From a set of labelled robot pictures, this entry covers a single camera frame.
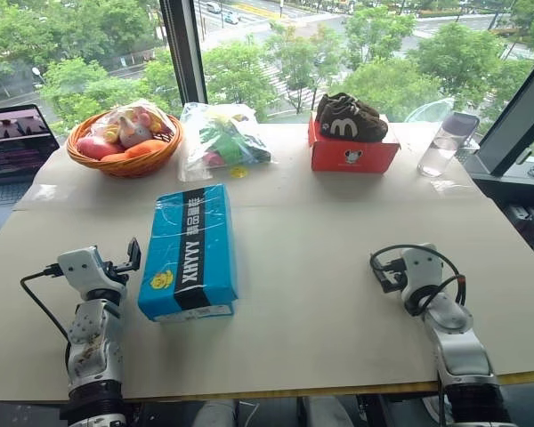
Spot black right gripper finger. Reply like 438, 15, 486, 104
371, 269, 395, 294

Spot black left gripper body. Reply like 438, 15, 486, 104
101, 260, 132, 286

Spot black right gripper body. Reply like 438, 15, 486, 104
380, 258, 407, 291

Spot blue box with black stripe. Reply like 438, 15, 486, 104
137, 183, 240, 323

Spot red shoe box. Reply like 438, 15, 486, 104
307, 110, 401, 174

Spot orange woven basket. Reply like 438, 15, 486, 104
66, 109, 183, 179

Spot orange carrot toy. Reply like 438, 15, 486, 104
101, 139, 169, 163

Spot pink round toy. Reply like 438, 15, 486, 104
76, 136, 119, 160

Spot grey unicorn plush toy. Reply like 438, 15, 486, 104
117, 113, 154, 149

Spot clear water bottle purple lid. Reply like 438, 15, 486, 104
417, 111, 481, 179

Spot clear plastic bag of toys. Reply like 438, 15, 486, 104
178, 101, 279, 182

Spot dark side shelf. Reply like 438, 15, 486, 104
469, 153, 534, 270

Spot grey rounded shape under table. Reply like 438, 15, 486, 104
191, 399, 238, 427
301, 394, 355, 427

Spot brown sneakers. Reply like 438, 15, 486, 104
315, 96, 390, 143

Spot open laptop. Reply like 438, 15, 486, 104
0, 103, 61, 236

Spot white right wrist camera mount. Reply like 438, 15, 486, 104
399, 243, 447, 309

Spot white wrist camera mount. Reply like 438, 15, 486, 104
399, 243, 447, 309
56, 245, 117, 300

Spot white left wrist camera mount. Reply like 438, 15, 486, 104
56, 245, 117, 300

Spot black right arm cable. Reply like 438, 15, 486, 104
368, 243, 469, 318

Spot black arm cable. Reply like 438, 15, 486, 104
368, 243, 469, 318
19, 262, 73, 357

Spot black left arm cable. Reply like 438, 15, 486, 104
19, 262, 73, 357

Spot black slanted window frame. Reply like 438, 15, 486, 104
476, 56, 534, 178

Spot black window frame post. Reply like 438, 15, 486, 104
158, 0, 209, 117

